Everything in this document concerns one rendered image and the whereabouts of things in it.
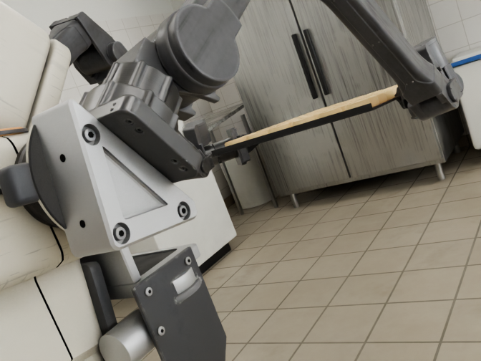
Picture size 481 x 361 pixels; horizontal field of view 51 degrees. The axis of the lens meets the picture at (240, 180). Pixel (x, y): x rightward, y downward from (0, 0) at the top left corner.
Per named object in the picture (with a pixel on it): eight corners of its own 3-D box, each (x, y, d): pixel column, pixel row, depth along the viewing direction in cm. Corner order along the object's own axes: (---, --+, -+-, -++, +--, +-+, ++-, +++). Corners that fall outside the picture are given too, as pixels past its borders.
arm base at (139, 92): (28, 147, 42) (125, 107, 35) (65, 79, 47) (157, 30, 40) (105, 201, 47) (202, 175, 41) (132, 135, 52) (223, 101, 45)
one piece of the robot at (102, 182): (114, 252, 36) (68, 98, 35) (71, 260, 39) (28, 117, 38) (200, 216, 44) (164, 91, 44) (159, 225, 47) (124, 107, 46)
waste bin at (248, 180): (293, 185, 525) (271, 125, 514) (268, 205, 482) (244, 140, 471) (251, 195, 557) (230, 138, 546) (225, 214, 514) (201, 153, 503)
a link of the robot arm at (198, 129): (177, 178, 131) (205, 175, 127) (162, 137, 127) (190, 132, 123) (197, 161, 141) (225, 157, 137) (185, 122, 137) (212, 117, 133)
